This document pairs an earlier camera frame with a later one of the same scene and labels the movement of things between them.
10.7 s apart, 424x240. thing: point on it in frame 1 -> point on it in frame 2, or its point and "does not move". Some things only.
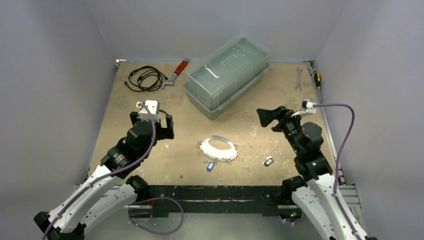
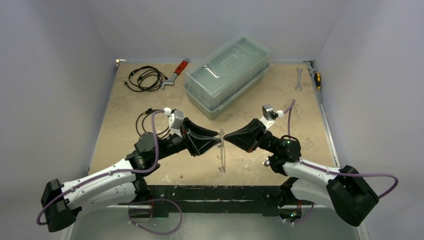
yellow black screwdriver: [317, 80] does not move
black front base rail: [182, 201] does not move
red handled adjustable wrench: [181, 67] does not move
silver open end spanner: [299, 86] does not move
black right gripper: [282, 120] -> [257, 136]
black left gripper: [165, 132] -> [197, 145]
